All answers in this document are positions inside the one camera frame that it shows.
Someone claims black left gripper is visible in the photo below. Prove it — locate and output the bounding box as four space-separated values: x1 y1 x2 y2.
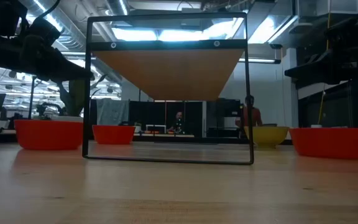
19 33 94 83

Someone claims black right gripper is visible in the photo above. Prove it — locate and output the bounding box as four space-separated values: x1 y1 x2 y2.
284 46 358 88

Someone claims red plastic mini bowl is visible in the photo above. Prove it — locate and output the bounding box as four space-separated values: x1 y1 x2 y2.
13 119 84 151
288 127 358 161
91 124 136 146

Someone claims yellow patterned mini bowl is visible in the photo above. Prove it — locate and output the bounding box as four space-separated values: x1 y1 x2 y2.
243 125 291 149

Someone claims grey cloth cover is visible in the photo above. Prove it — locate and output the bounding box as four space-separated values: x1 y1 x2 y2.
96 98 130 126

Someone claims narrow ceiling light strip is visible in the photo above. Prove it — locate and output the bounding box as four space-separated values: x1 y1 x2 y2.
238 57 282 65

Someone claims person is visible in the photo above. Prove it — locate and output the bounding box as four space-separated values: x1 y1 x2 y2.
235 95 264 128
167 111 186 135

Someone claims slanted ceiling light panel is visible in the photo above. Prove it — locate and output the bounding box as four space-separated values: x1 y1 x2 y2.
247 14 298 44

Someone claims wide ceiling light panel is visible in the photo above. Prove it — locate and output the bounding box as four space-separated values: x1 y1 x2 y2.
112 17 245 42

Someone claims white ceiling box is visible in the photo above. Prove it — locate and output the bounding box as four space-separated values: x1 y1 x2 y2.
296 0 358 16

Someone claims grey ceiling pipe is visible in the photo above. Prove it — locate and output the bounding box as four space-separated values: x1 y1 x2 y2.
106 0 130 16

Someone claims black partition cabinet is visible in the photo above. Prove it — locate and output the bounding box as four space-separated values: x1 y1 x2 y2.
128 100 203 138

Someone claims black equipment rack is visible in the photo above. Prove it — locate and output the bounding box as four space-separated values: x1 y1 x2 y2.
206 98 245 138

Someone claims white framed box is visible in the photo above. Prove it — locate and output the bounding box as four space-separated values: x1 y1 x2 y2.
145 124 167 134

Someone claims black-framed wooden shelf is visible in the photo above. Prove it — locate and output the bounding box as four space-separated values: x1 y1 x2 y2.
81 11 255 166

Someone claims silver ventilation duct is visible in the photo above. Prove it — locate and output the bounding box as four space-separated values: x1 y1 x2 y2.
19 0 88 52

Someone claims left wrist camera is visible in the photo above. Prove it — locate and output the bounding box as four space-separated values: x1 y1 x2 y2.
26 17 62 47

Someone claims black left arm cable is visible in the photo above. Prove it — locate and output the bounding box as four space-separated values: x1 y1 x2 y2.
34 0 62 21

